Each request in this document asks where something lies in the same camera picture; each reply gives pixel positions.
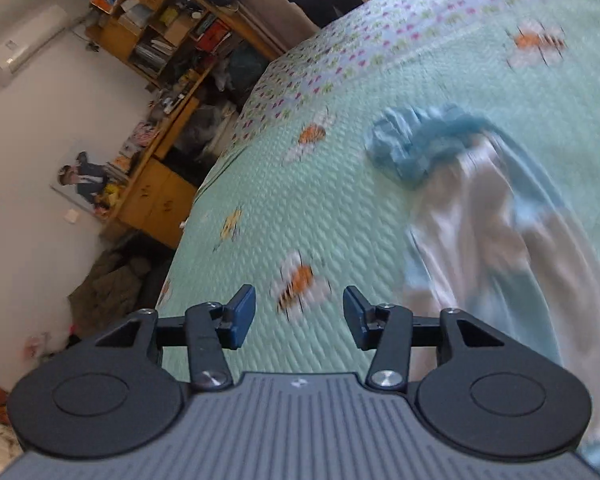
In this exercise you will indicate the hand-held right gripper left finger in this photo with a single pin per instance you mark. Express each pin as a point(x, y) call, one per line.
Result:
point(242, 317)

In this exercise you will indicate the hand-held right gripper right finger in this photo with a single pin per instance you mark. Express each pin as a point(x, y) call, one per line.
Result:
point(355, 317)

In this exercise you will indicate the light blue and white jacket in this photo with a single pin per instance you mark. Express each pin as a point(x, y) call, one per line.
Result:
point(480, 240)

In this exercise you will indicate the olive clothes pile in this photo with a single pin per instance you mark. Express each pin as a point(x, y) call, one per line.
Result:
point(110, 290)

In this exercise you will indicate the green quilted bee bedspread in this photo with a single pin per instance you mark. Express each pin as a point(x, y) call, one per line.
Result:
point(340, 195)

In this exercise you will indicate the wooden bookshelf cabinet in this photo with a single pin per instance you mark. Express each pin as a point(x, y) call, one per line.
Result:
point(155, 195)

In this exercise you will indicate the white air conditioner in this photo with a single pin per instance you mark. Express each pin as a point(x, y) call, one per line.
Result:
point(27, 42)

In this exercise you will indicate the white wall switch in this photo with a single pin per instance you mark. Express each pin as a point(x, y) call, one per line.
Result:
point(71, 216)

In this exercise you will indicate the wall poster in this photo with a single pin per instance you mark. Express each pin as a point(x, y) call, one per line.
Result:
point(82, 182)

